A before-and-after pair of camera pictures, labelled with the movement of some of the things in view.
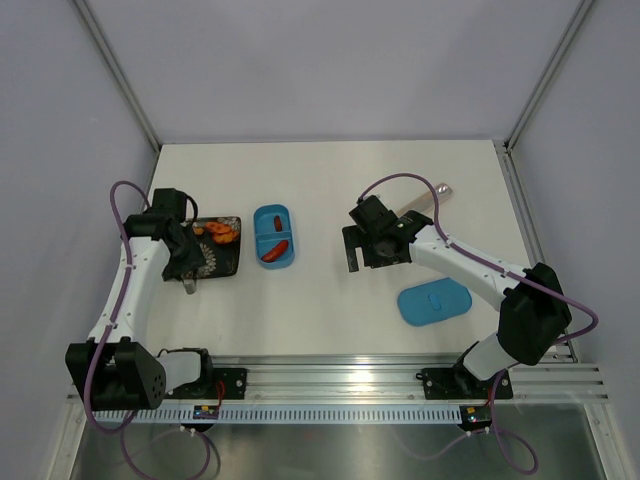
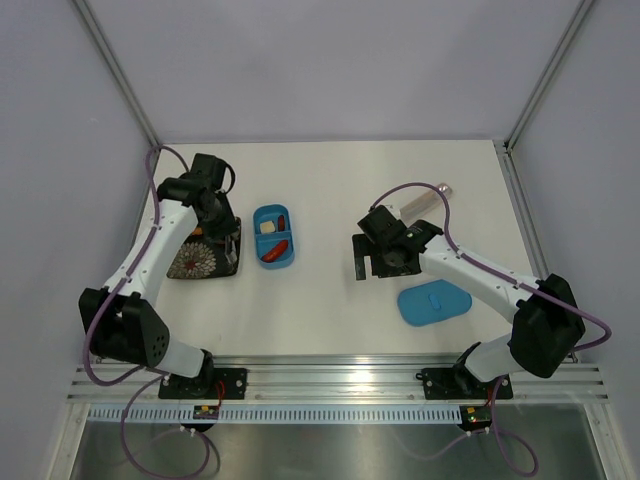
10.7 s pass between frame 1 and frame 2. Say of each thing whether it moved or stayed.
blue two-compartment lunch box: stayed
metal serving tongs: moved
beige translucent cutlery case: stayed
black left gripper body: moved
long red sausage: stayed
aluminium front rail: stayed
